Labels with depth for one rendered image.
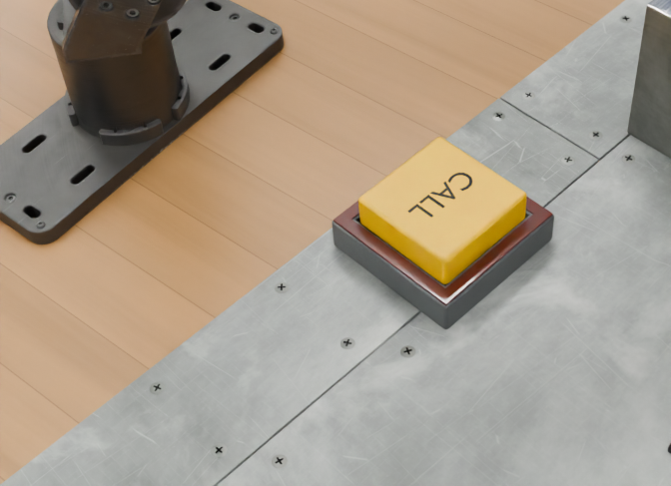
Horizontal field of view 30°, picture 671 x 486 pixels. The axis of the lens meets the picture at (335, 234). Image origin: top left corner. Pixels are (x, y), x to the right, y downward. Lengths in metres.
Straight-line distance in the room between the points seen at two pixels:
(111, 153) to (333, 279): 0.15
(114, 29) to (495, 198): 0.21
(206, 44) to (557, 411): 0.31
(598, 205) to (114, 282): 0.25
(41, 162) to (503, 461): 0.31
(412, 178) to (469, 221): 0.04
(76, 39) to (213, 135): 0.11
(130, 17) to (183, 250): 0.12
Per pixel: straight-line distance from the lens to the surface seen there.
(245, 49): 0.75
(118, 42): 0.65
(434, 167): 0.63
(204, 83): 0.73
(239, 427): 0.59
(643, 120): 0.69
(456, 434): 0.58
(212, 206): 0.68
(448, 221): 0.61
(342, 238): 0.63
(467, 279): 0.60
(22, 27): 0.82
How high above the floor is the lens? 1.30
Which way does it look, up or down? 50 degrees down
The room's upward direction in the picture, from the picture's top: 6 degrees counter-clockwise
